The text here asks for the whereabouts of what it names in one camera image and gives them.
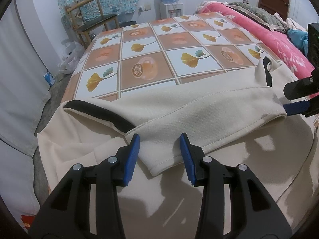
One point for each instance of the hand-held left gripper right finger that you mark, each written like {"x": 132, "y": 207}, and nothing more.
{"x": 187, "y": 159}

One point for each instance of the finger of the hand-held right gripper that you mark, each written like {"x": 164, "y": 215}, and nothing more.
{"x": 301, "y": 86}
{"x": 296, "y": 108}

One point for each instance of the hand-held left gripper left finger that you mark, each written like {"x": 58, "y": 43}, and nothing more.
{"x": 130, "y": 159}

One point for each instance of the cream zip jacket black trim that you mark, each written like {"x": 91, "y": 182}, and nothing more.
{"x": 199, "y": 109}

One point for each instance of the teal patterned cloth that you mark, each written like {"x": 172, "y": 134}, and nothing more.
{"x": 297, "y": 39}

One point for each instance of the beige patterned quilt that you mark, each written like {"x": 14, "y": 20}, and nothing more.
{"x": 291, "y": 22}

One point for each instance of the pink floral blanket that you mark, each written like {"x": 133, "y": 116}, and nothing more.
{"x": 274, "y": 42}

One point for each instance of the brown wooden door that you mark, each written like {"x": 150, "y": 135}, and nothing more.
{"x": 281, "y": 2}

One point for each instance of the grey-green lace-edged pillow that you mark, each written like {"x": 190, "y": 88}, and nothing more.
{"x": 256, "y": 13}

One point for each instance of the leaf patterned checked bed sheet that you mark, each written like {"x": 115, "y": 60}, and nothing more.
{"x": 154, "y": 52}

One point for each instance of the white cloth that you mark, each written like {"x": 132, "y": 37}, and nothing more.
{"x": 17, "y": 174}

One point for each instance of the small blue carton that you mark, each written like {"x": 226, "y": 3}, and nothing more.
{"x": 49, "y": 79}

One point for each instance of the white plastic bag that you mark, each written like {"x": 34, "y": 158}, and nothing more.
{"x": 71, "y": 57}

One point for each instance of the red gift bag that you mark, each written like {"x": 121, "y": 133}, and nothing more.
{"x": 26, "y": 221}

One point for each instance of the white curtain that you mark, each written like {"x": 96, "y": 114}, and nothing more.
{"x": 22, "y": 79}

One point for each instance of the wooden chair dark seat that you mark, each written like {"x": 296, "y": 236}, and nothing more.
{"x": 97, "y": 21}

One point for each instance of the white water dispenser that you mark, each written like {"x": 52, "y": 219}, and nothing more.
{"x": 172, "y": 11}

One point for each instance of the white wall socket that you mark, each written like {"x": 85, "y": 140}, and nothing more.
{"x": 144, "y": 7}

